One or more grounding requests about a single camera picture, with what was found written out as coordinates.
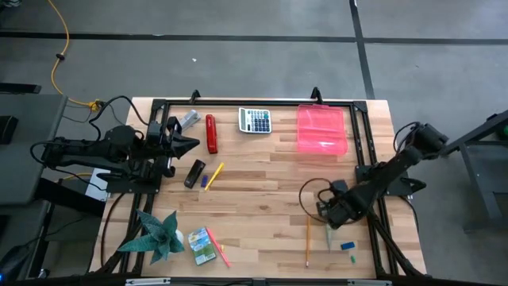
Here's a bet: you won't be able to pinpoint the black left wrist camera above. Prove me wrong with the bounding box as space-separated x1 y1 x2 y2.
147 121 164 146

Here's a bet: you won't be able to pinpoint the dark metal cart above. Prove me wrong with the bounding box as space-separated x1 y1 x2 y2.
438 110 508 234

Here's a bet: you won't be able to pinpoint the yellow extension cord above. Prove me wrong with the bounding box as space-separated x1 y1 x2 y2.
46 0 101 111

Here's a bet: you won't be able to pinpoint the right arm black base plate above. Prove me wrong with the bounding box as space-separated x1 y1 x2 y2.
355 162 428 198

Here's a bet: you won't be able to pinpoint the green artificial plant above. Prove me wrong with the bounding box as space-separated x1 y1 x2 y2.
117 209 186 265

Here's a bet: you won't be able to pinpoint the pink pen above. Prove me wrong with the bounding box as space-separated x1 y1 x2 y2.
205 226 232 269

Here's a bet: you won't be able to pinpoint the grey side table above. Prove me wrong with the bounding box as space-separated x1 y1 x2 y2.
0 93 68 206

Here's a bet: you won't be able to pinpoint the yellow pen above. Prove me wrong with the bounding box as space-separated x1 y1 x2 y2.
204 161 225 192

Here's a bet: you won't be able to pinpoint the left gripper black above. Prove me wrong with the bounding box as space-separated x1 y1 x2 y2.
145 115 201 179

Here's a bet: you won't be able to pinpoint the black flat bar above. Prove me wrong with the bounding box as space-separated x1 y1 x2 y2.
0 82 42 95

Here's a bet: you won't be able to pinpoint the green printed card box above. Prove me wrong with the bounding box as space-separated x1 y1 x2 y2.
187 226 217 267

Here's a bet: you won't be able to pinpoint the pink transparent plastic tray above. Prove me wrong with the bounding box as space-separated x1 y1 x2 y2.
296 103 349 157

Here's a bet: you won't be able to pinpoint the black device box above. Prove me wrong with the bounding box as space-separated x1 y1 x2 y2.
0 114 19 145

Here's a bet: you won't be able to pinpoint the green handled scissors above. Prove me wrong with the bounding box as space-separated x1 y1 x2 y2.
324 223 335 254

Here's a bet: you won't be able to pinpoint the silver metal bracket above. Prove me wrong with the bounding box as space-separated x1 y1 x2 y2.
125 277 171 286
347 279 392 286

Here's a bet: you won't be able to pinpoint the red stapler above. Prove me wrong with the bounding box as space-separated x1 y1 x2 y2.
205 114 219 155

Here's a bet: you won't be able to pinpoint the orange wooden pencil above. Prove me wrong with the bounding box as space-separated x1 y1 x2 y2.
304 215 312 269

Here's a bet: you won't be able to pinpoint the grey desk calculator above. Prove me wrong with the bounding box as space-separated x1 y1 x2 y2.
237 106 273 134

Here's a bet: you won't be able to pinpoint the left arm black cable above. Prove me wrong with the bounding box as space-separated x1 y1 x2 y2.
89 95 150 141

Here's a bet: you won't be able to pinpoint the black aluminium table frame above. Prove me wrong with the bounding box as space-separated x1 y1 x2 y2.
93 89 424 279

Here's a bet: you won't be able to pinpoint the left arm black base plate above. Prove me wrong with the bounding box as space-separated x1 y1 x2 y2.
106 158 164 195

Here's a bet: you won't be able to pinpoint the white power box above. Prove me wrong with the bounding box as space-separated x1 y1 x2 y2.
85 167 112 202

